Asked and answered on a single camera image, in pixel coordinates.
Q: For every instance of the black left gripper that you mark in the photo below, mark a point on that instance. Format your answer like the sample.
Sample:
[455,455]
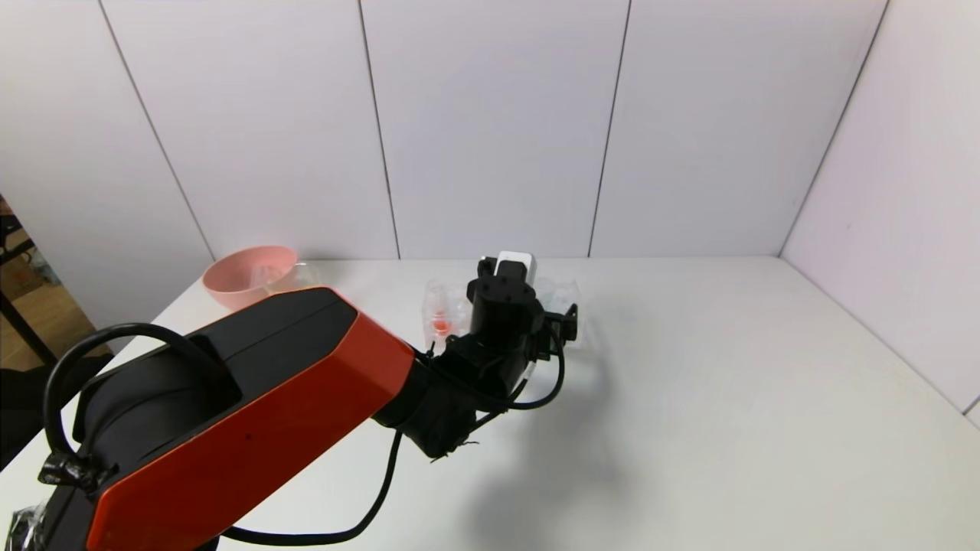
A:
[560,321]

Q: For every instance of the black and orange left arm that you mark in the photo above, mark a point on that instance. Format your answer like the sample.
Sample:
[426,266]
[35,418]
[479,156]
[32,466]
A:
[253,405]

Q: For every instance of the clear plastic test tube rack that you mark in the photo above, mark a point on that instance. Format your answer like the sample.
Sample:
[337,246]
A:
[448,302]

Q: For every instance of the red pigment test tube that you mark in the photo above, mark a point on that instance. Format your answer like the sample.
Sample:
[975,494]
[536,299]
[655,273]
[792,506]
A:
[442,325]

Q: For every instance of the clear glass beaker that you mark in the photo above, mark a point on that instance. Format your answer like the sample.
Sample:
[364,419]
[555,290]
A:
[302,275]

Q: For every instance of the pink bowl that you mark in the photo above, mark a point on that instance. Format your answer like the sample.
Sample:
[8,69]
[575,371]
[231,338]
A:
[233,279]

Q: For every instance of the black tripod stand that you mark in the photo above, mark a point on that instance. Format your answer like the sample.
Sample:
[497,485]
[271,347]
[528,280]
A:
[19,325]

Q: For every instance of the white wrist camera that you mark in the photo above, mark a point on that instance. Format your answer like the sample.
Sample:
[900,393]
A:
[517,265]

